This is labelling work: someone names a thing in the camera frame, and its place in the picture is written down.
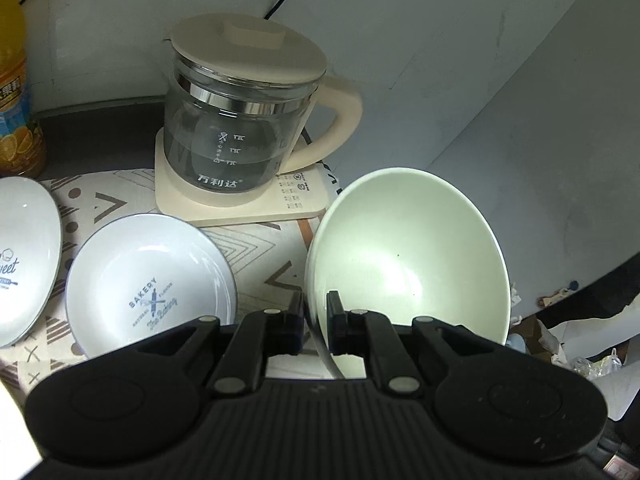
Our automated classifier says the patterned white tablecloth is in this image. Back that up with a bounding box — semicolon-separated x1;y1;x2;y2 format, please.
0;162;347;396

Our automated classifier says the white enamel plate bakery print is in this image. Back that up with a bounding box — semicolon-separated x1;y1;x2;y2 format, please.
65;213;237;359

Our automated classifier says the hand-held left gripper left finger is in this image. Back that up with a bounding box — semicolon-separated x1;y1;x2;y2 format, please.
134;291;306;397

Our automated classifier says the clear plastic bag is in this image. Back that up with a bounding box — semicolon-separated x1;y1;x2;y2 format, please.
569;349;624;377

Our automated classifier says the white enamel plate script print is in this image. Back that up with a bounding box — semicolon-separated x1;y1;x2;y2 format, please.
0;176;63;349

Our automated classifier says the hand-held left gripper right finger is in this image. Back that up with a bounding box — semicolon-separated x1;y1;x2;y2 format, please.
326;290;507;394

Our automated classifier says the brown cardboard box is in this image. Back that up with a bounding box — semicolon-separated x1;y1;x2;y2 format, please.
510;316;557;361

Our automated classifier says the crumpled white paper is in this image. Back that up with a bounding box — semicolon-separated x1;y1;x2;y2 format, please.
544;304;640;422

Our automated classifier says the pale green bowl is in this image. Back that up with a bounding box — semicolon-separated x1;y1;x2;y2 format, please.
304;167;512;380

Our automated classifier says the cream kettle base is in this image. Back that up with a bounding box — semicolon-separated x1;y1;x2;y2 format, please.
154;127;328;227

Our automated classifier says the glass kettle with cream lid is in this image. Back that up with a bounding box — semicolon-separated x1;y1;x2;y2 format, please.
162;14;364;207

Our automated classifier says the orange juice bottle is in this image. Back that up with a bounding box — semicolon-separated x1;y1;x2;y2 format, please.
0;0;47;179

